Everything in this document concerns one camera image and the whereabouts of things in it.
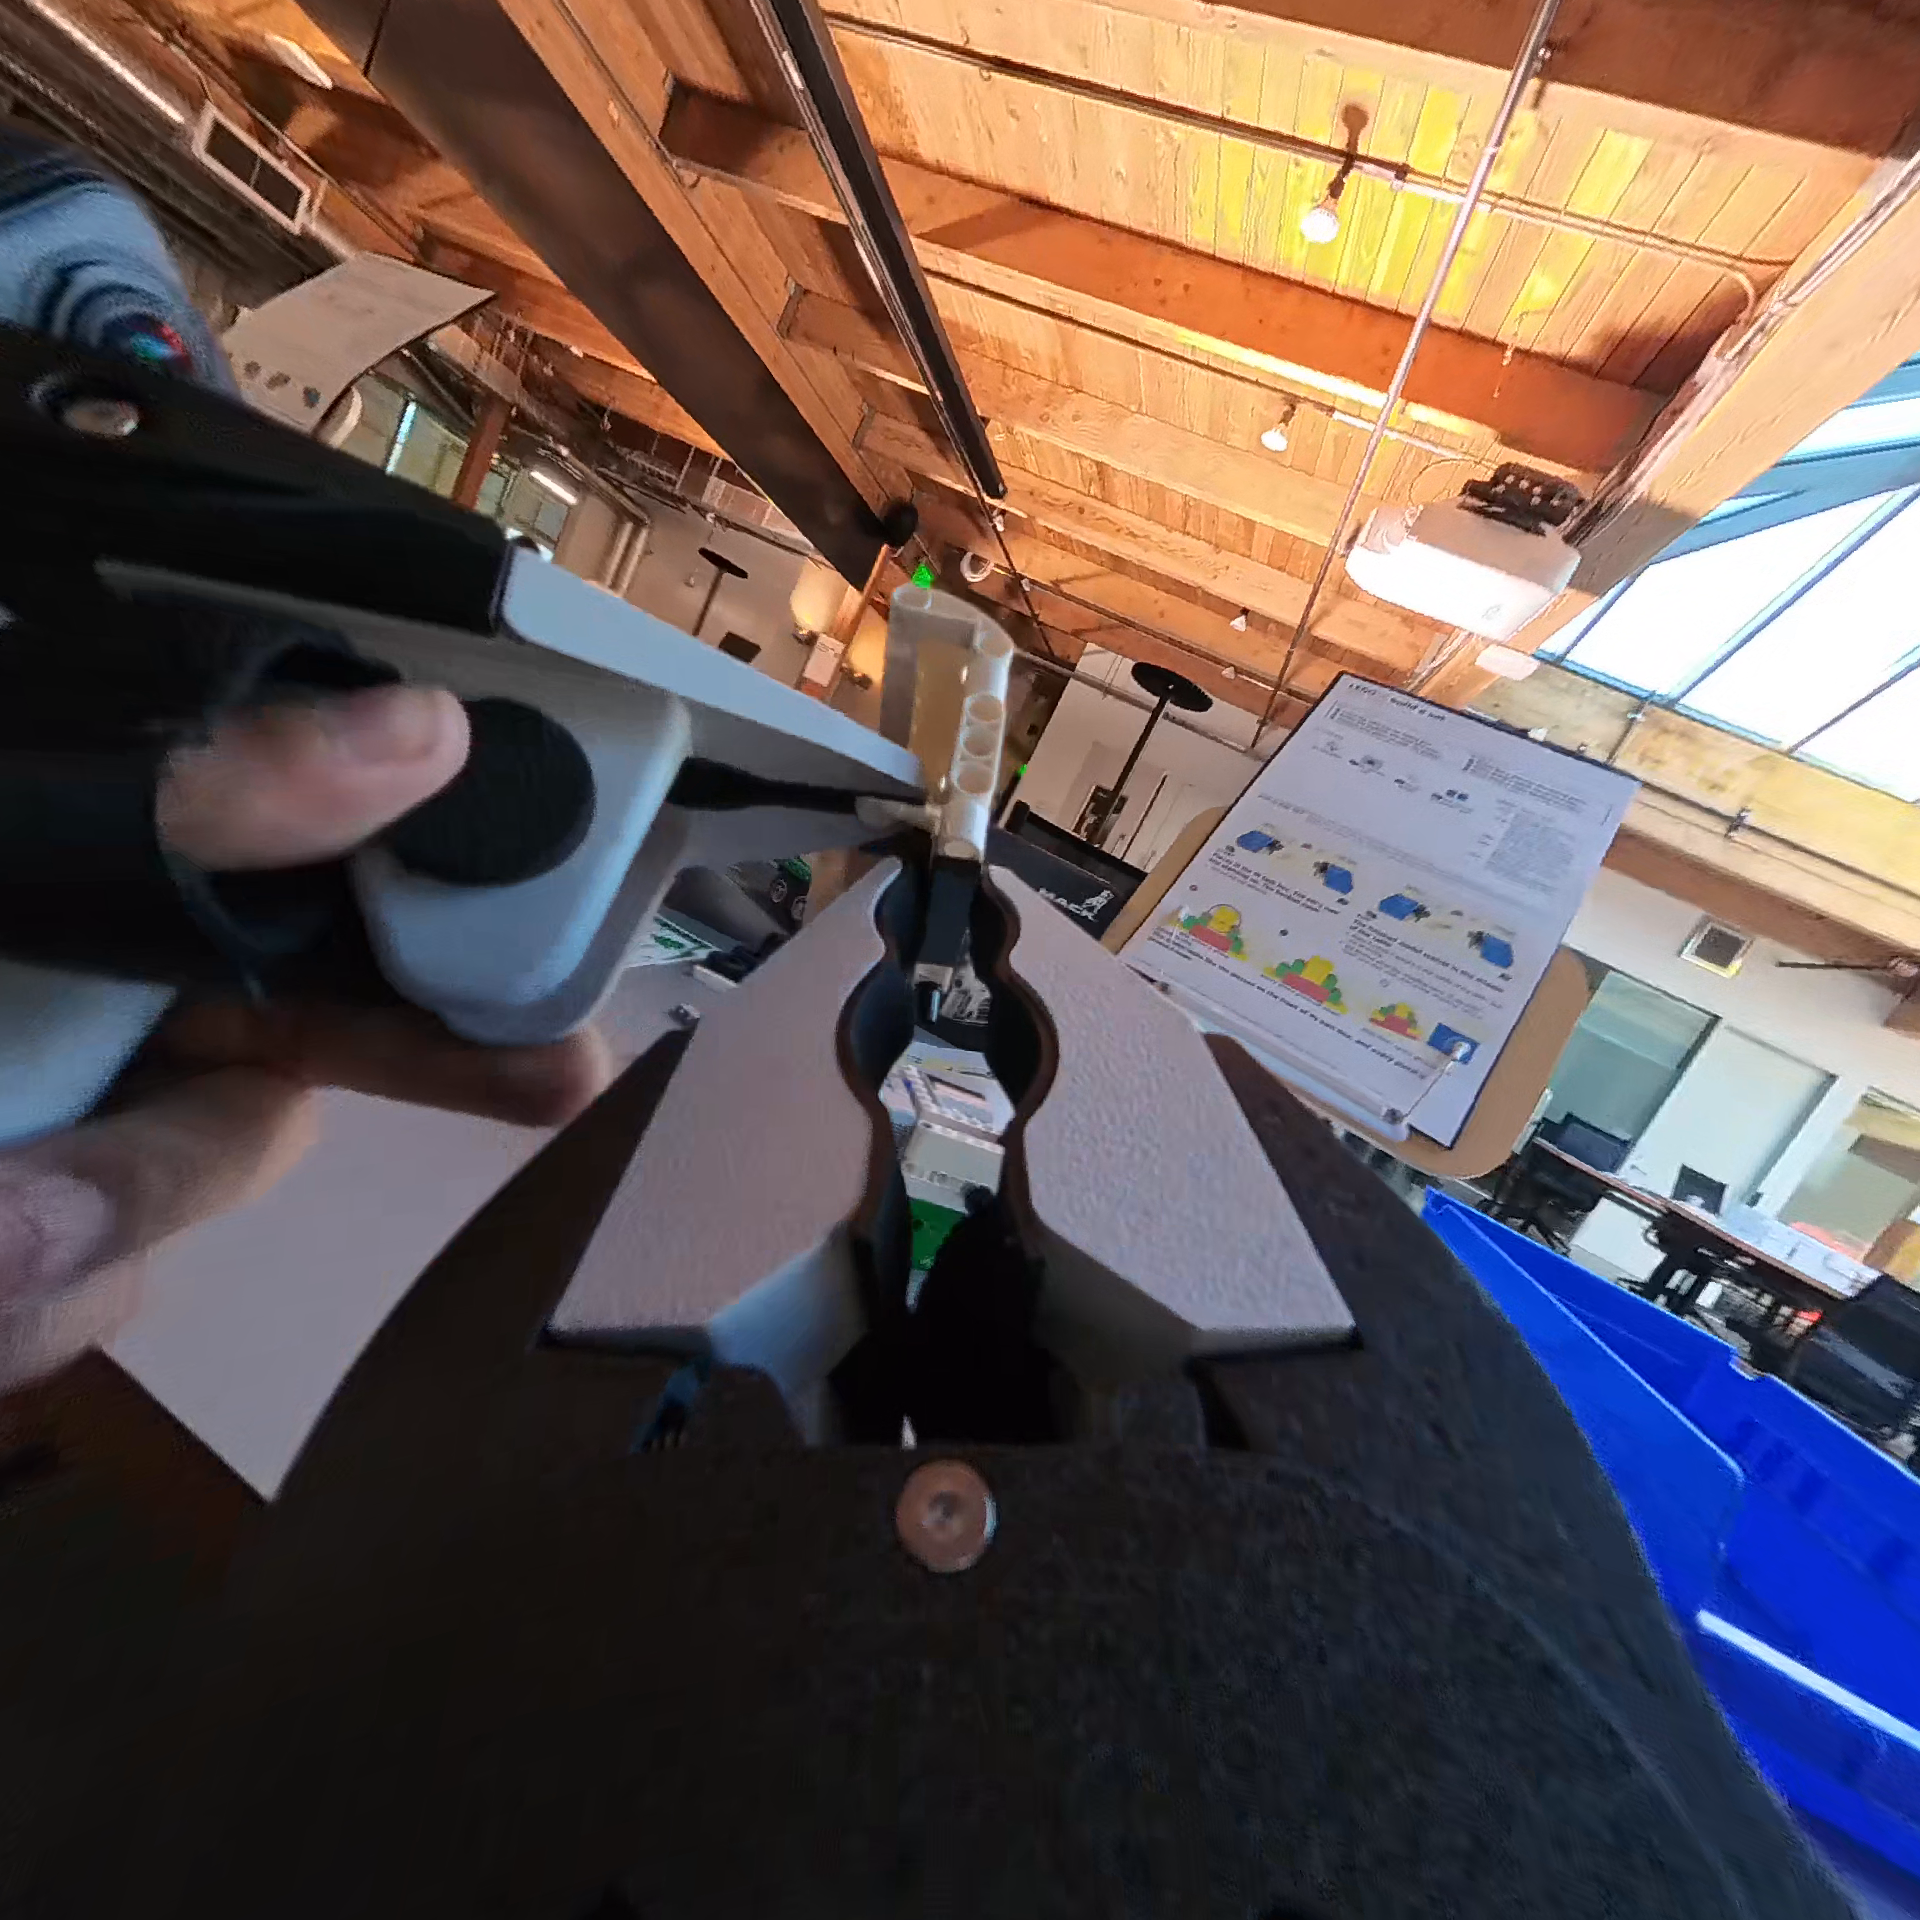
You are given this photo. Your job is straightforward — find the ceiling spot lamp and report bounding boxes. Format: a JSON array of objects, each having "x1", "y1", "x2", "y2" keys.
[{"x1": 1294, "y1": 103, "x2": 1376, "y2": 249}]

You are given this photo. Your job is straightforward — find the printed instruction sheet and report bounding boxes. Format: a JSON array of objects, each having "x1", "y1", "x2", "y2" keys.
[{"x1": 1122, "y1": 675, "x2": 1639, "y2": 1151}]

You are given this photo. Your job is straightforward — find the white hanging sheet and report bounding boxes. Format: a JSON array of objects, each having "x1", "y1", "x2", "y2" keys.
[{"x1": 227, "y1": 253, "x2": 498, "y2": 438}]

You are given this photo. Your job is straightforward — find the white lego beam assembly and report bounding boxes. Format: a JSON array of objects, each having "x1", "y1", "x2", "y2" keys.
[{"x1": 879, "y1": 585, "x2": 1021, "y2": 1037}]

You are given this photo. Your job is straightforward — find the blue plastic bin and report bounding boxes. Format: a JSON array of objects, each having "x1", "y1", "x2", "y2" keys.
[{"x1": 1423, "y1": 1184, "x2": 1920, "y2": 1884}]

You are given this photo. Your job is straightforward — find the background work desks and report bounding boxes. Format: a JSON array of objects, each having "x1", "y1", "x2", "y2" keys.
[{"x1": 1491, "y1": 1115, "x2": 1920, "y2": 1465}]

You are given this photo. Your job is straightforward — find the wooden clipboard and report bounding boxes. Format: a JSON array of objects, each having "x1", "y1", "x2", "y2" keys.
[{"x1": 1106, "y1": 809, "x2": 1596, "y2": 1181}]

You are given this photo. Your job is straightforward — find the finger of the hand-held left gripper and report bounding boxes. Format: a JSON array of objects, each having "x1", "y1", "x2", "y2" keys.
[{"x1": 502, "y1": 548, "x2": 930, "y2": 829}]

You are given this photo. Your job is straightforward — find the white ceiling projector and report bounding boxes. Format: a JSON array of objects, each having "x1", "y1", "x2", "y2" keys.
[{"x1": 1343, "y1": 462, "x2": 1585, "y2": 643}]

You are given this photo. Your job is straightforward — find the person's left hand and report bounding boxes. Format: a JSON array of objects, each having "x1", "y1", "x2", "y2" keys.
[{"x1": 0, "y1": 686, "x2": 620, "y2": 1398}]

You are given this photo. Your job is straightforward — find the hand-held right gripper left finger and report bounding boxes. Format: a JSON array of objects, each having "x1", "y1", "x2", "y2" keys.
[{"x1": 548, "y1": 861, "x2": 915, "y2": 1449}]

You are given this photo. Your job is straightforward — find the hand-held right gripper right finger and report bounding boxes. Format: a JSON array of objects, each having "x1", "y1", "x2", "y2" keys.
[{"x1": 966, "y1": 867, "x2": 1359, "y2": 1360}]

